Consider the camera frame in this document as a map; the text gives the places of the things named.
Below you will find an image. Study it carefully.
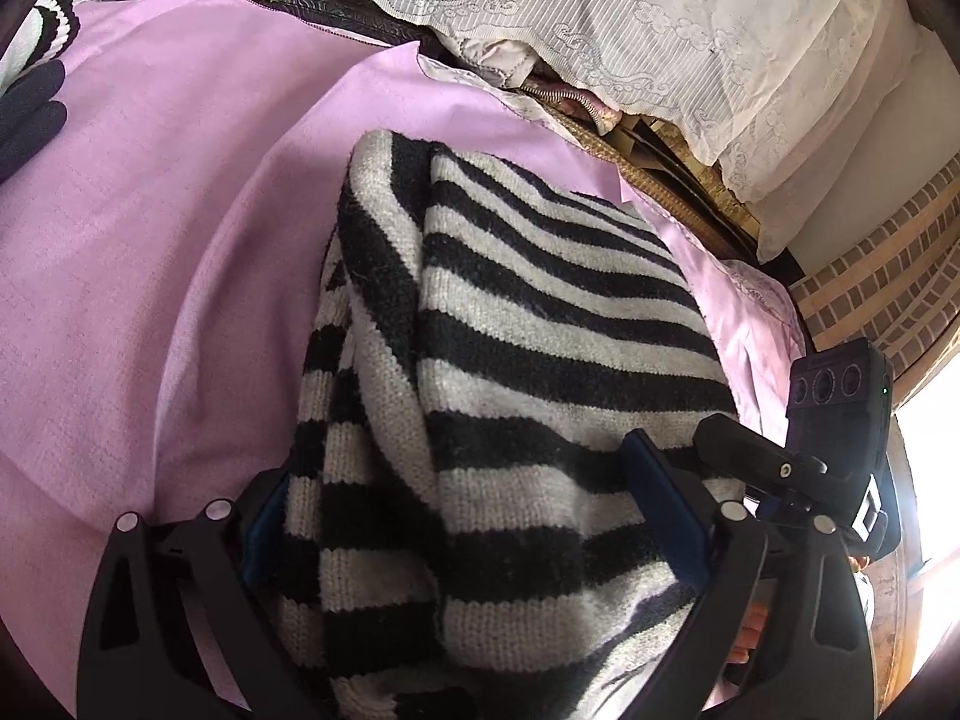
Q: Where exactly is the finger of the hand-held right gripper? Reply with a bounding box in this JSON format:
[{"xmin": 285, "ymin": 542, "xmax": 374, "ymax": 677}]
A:
[{"xmin": 694, "ymin": 412, "xmax": 830, "ymax": 511}]

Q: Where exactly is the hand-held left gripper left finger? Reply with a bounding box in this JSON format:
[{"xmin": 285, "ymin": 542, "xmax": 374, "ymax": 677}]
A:
[{"xmin": 75, "ymin": 469, "xmax": 323, "ymax": 720}]

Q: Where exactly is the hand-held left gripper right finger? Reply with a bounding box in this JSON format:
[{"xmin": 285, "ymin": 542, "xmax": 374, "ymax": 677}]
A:
[{"xmin": 621, "ymin": 429, "xmax": 878, "ymax": 720}]

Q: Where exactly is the black and white striped sweater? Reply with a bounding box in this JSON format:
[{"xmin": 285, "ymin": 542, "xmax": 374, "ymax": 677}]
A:
[{"xmin": 266, "ymin": 127, "xmax": 751, "ymax": 720}]

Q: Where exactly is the orange soft toy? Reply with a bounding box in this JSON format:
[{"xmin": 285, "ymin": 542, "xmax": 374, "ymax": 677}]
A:
[{"xmin": 731, "ymin": 585, "xmax": 770, "ymax": 665}]

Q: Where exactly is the brown woven mat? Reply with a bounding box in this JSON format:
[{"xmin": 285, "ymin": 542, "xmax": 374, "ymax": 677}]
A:
[{"xmin": 525, "ymin": 75, "xmax": 766, "ymax": 256}]

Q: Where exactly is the purple bed sheet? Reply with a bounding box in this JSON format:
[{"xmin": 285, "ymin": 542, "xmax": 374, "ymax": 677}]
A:
[{"xmin": 0, "ymin": 0, "xmax": 811, "ymax": 720}]

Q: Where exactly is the white lace cloth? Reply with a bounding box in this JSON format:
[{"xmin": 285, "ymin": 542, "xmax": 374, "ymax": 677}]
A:
[{"xmin": 56, "ymin": 0, "xmax": 931, "ymax": 263}]

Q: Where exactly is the dark navy cloth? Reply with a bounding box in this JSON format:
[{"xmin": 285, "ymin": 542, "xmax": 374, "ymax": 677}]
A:
[{"xmin": 0, "ymin": 58, "xmax": 70, "ymax": 185}]

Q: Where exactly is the beige quilted cloth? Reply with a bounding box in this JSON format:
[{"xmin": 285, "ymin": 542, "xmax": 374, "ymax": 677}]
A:
[{"xmin": 431, "ymin": 34, "xmax": 545, "ymax": 87}]

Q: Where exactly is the dark brown blanket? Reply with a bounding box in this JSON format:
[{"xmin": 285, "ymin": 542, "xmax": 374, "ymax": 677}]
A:
[{"xmin": 232, "ymin": 0, "xmax": 428, "ymax": 42}]

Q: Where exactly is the cream knit sweater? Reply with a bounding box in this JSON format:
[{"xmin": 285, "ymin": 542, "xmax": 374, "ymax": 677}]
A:
[{"xmin": 0, "ymin": 0, "xmax": 80, "ymax": 91}]

